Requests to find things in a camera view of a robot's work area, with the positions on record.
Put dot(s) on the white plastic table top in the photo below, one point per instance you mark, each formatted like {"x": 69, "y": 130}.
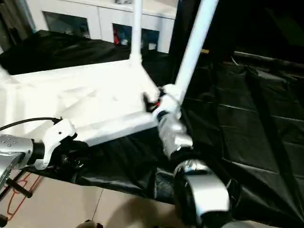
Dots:
{"x": 83, "y": 95}

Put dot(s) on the white plastic table leg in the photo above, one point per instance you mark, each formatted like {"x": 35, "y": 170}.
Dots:
{"x": 136, "y": 31}
{"x": 4, "y": 72}
{"x": 194, "y": 47}

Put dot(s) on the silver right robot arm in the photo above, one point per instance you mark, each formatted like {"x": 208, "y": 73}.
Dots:
{"x": 180, "y": 137}

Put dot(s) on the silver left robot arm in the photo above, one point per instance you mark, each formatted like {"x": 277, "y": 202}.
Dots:
{"x": 14, "y": 149}

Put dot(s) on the white jar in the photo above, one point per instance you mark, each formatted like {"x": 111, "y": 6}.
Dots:
{"x": 124, "y": 42}

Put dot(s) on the small yellow label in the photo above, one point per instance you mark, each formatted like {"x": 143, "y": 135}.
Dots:
{"x": 205, "y": 51}

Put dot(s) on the red container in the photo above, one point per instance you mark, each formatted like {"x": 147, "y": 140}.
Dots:
{"x": 116, "y": 38}

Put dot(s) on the grey rounded robot part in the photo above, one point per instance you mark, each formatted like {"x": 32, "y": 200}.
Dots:
{"x": 90, "y": 224}

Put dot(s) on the black plastic mat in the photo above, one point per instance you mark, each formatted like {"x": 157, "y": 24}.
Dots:
{"x": 237, "y": 118}

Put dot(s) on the white sideboard cabinet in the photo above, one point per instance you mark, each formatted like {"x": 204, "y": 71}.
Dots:
{"x": 95, "y": 14}

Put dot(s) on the clear bag of dark parts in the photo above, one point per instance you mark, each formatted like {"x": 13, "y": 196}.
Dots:
{"x": 122, "y": 1}

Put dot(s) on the dark metal bar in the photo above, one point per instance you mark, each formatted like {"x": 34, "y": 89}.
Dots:
{"x": 268, "y": 58}

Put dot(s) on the black backdrop cloth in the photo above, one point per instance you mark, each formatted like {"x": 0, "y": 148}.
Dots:
{"x": 249, "y": 23}

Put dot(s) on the grey tripod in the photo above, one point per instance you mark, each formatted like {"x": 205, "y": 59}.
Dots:
{"x": 14, "y": 21}

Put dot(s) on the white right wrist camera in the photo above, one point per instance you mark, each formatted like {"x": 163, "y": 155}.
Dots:
{"x": 171, "y": 99}

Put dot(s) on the black folding stand frame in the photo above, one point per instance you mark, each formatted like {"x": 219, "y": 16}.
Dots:
{"x": 19, "y": 187}

